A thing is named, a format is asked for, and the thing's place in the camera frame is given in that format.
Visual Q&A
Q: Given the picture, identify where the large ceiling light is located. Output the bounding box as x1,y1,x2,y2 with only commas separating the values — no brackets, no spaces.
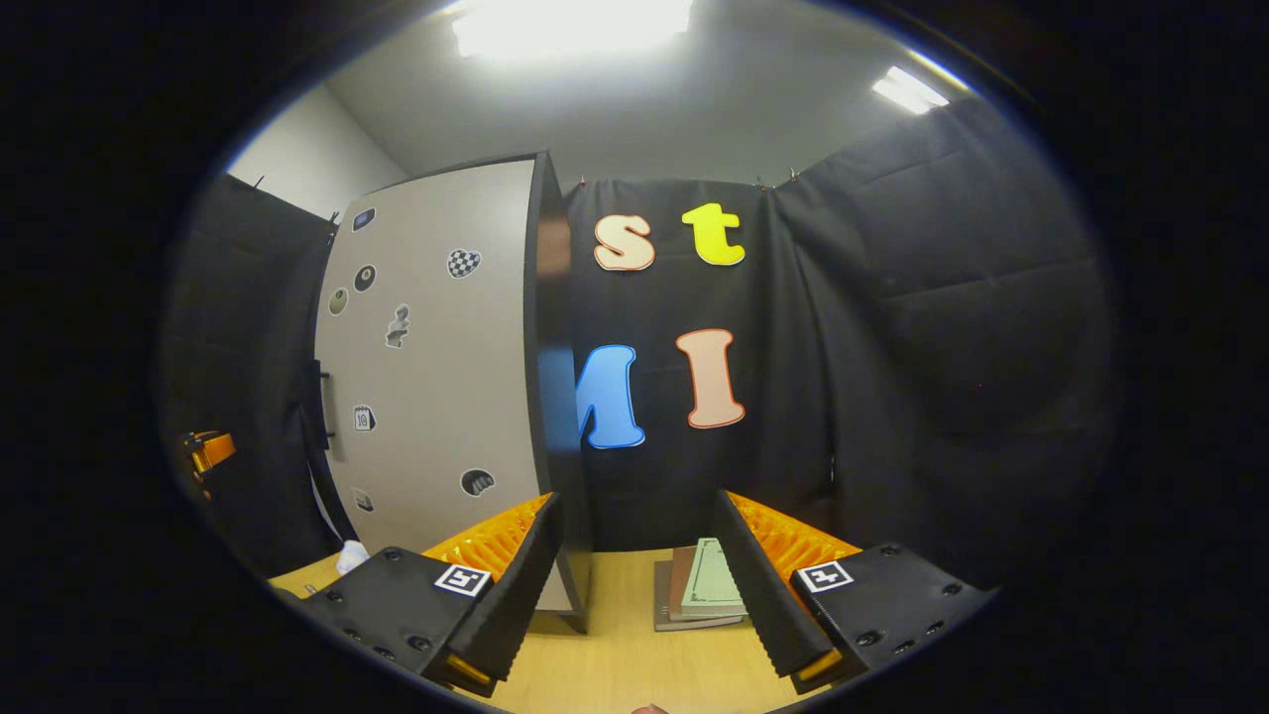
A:
451,0,695,60

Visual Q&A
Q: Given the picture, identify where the brown book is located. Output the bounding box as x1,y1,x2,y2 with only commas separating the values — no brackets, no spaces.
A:
669,545,698,623

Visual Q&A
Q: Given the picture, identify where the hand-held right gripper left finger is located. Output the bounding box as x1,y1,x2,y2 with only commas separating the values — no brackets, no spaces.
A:
300,491,564,695

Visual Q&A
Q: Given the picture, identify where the small ceiling light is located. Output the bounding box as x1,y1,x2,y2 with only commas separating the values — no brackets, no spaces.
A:
872,65,951,116

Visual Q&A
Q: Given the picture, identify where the black backdrop cloth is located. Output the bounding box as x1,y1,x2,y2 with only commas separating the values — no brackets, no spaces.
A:
164,94,1121,596

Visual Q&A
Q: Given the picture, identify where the beige cabinet door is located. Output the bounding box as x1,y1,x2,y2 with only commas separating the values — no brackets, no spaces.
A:
314,159,578,614

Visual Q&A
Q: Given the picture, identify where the black cabinet door handle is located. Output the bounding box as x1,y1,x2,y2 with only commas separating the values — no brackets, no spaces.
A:
300,359,334,463

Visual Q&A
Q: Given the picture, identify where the dark grey cabinet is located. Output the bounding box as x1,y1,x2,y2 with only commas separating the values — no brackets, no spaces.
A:
297,151,596,634

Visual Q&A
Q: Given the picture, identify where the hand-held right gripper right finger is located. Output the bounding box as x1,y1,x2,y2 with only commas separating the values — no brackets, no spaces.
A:
714,488,997,695

